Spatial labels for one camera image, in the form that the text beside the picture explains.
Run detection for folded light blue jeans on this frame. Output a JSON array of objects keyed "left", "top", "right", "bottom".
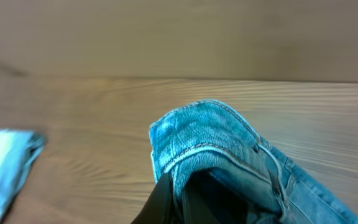
[{"left": 0, "top": 129, "right": 46, "bottom": 222}]

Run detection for blue denim jeans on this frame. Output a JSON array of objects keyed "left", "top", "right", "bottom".
[{"left": 149, "top": 100, "right": 358, "bottom": 223}]

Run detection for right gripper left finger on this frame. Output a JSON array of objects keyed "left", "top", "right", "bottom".
[{"left": 131, "top": 173, "right": 173, "bottom": 224}]

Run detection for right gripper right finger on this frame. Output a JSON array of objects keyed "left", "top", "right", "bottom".
[{"left": 182, "top": 174, "right": 247, "bottom": 224}]

